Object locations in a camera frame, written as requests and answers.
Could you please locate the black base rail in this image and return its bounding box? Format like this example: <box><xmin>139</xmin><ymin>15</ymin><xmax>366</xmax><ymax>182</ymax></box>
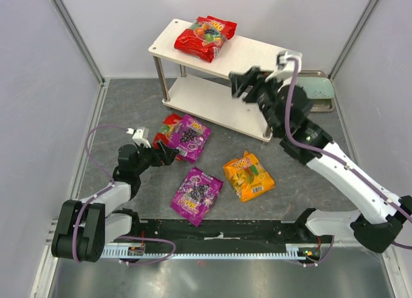
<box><xmin>131</xmin><ymin>219</ymin><xmax>332</xmax><ymax>246</ymax></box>

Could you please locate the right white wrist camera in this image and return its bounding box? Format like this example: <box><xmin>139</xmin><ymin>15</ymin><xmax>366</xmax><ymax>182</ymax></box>
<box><xmin>265</xmin><ymin>50</ymin><xmax>303</xmax><ymax>82</ymax></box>

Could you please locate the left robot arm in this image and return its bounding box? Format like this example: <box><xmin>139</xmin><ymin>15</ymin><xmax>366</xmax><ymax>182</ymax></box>
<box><xmin>51</xmin><ymin>142</ymin><xmax>179</xmax><ymax>263</ymax></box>

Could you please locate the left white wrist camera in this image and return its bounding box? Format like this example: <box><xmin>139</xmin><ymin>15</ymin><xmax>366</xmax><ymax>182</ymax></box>
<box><xmin>126</xmin><ymin>127</ymin><xmax>151</xmax><ymax>148</ymax></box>

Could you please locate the metal tray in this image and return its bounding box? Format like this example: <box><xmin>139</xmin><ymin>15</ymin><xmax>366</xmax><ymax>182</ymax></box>
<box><xmin>297</xmin><ymin>70</ymin><xmax>335</xmax><ymax>112</ymax></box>

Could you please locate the red fruit candy bag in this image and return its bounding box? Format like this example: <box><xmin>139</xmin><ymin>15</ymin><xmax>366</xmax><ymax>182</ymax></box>
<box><xmin>174</xmin><ymin>15</ymin><xmax>238</xmax><ymax>62</ymax></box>
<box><xmin>153</xmin><ymin>113</ymin><xmax>183</xmax><ymax>149</ymax></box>

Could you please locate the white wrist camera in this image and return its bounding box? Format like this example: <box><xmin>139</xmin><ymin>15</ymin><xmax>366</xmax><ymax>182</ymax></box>
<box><xmin>265</xmin><ymin>50</ymin><xmax>303</xmax><ymax>82</ymax></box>
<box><xmin>126</xmin><ymin>127</ymin><xmax>151</xmax><ymax>148</ymax></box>

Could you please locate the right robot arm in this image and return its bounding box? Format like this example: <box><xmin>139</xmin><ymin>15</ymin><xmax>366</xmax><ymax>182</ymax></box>
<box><xmin>229</xmin><ymin>67</ymin><xmax>411</xmax><ymax>253</ymax></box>

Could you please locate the purple grape candy bag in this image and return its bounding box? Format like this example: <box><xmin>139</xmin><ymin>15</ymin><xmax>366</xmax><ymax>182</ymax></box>
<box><xmin>171</xmin><ymin>167</ymin><xmax>223</xmax><ymax>227</ymax></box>
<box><xmin>167</xmin><ymin>114</ymin><xmax>211</xmax><ymax>163</ymax></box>

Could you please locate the white slotted cable duct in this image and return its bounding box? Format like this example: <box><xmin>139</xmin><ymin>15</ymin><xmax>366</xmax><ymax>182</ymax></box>
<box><xmin>101</xmin><ymin>239</ymin><xmax>321</xmax><ymax>261</ymax></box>

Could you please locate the orange mango candy bag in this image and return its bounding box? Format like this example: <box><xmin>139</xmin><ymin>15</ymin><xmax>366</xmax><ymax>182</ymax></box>
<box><xmin>223</xmin><ymin>151</ymin><xmax>276</xmax><ymax>203</ymax></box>

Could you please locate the white two-tier wooden shelf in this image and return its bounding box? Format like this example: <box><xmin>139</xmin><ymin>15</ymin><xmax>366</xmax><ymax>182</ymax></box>
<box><xmin>148</xmin><ymin>19</ymin><xmax>286</xmax><ymax>142</ymax></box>

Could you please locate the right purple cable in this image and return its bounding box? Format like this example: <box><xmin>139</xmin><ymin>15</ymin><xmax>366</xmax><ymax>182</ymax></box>
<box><xmin>285</xmin><ymin>58</ymin><xmax>412</xmax><ymax>266</ymax></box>

